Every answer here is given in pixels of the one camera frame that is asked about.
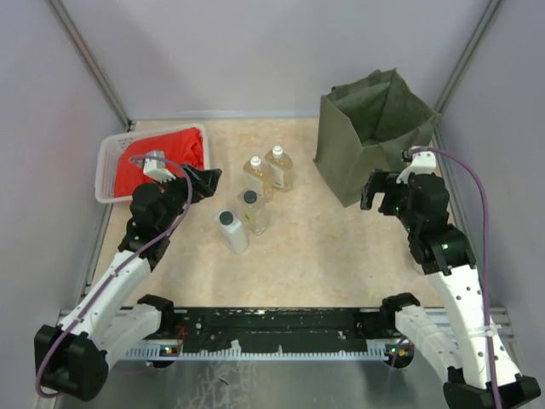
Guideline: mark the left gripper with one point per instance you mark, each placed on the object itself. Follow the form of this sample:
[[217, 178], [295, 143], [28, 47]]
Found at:
[[203, 182]]

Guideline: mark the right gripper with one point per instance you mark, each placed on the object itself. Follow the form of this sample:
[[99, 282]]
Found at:
[[381, 181]]

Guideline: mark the clear bottle black cap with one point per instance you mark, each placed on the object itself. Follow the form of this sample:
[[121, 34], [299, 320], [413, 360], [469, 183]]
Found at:
[[253, 211]]

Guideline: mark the green canvas bag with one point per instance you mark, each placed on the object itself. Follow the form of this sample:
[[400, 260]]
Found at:
[[366, 125]]

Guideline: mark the amber bottle white cap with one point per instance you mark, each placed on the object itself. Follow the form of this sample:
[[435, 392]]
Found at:
[[282, 168], [259, 177]]

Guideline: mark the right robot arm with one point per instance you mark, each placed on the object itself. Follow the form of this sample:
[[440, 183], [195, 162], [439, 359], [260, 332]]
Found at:
[[472, 363]]

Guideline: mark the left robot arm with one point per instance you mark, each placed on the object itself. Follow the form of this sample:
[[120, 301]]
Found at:
[[75, 356]]

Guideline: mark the red cloth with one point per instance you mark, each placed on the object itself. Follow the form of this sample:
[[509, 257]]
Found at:
[[162, 162]]

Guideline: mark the white bottle black cap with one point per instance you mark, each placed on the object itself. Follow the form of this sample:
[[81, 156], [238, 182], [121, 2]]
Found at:
[[232, 231]]

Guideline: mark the white plastic basket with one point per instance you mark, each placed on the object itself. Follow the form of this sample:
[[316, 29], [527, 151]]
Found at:
[[108, 170]]

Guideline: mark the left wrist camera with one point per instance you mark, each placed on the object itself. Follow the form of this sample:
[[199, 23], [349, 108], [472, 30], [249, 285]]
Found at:
[[155, 168]]

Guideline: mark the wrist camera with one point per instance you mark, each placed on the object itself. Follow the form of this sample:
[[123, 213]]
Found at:
[[155, 168], [420, 160]]

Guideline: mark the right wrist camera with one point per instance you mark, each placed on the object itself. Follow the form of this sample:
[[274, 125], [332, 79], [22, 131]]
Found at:
[[420, 160]]

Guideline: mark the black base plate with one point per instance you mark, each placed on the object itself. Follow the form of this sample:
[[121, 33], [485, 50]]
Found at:
[[269, 330]]

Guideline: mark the aluminium frame rail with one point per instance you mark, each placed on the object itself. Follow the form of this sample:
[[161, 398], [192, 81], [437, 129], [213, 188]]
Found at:
[[89, 59]]

